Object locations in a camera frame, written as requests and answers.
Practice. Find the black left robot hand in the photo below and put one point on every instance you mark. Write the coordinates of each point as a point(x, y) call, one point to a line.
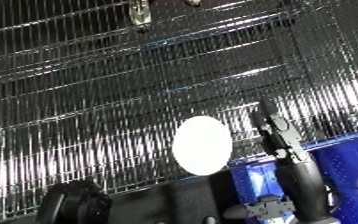
point(75, 203)

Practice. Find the paper cup with green band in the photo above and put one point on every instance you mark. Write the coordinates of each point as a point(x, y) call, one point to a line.
point(202, 145)

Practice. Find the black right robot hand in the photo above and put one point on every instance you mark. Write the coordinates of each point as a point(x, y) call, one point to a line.
point(303, 173)

